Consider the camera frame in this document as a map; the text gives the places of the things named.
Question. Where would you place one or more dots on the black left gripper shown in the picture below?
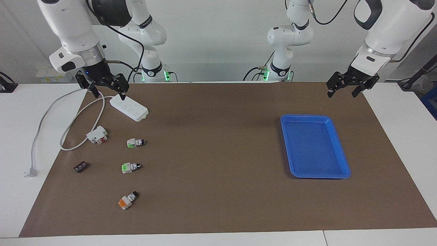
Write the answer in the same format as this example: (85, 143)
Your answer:
(360, 78)

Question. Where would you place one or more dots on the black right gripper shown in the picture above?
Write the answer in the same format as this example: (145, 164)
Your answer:
(97, 71)

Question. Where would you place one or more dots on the green white selector switch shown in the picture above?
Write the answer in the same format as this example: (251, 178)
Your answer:
(133, 143)
(127, 168)

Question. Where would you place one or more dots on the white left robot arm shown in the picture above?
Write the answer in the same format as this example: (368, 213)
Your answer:
(385, 27)

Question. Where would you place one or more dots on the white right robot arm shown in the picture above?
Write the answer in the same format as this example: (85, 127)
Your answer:
(68, 24)

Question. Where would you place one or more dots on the white power strip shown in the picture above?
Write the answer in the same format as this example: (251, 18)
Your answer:
(133, 110)

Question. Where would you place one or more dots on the white red circuit breaker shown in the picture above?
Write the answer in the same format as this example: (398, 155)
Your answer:
(97, 135)

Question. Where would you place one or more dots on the white small boxes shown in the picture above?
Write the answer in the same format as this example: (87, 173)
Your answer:
(46, 77)

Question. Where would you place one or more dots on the blue plastic tray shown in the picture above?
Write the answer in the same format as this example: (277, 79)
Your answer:
(314, 147)

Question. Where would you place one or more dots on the black stand pole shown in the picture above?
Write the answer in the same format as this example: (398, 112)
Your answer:
(418, 73)

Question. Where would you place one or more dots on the small dark terminal block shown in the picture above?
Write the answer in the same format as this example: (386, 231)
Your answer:
(80, 167)

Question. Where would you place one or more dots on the blue crate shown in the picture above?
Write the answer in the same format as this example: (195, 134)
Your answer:
(431, 102)

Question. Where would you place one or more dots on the brown table mat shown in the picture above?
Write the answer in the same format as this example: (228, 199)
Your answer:
(218, 171)

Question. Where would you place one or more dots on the black clamp mount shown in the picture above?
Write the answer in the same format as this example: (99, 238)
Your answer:
(6, 85)

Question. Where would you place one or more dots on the orange white selector switch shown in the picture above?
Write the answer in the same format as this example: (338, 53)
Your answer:
(125, 202)

